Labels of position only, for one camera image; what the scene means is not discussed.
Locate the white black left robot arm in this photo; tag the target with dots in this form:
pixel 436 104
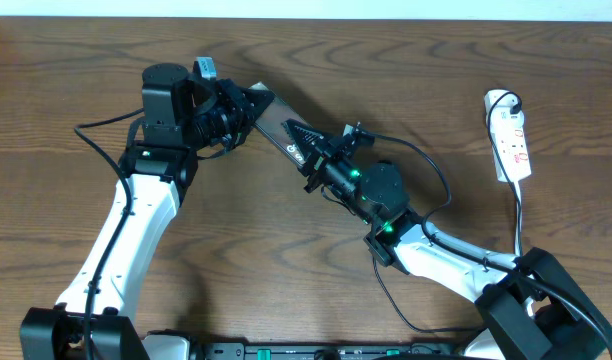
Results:
pixel 184 110

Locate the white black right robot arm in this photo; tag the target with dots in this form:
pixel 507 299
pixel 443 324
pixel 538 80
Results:
pixel 530 306

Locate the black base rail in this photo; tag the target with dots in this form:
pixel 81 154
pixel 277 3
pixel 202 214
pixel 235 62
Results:
pixel 241 351

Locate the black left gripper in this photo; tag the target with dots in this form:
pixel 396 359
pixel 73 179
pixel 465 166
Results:
pixel 242 103

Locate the white power strip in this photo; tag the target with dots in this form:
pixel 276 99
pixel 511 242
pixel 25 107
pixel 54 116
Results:
pixel 506 119

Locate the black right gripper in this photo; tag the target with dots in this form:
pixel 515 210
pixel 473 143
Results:
pixel 312 144

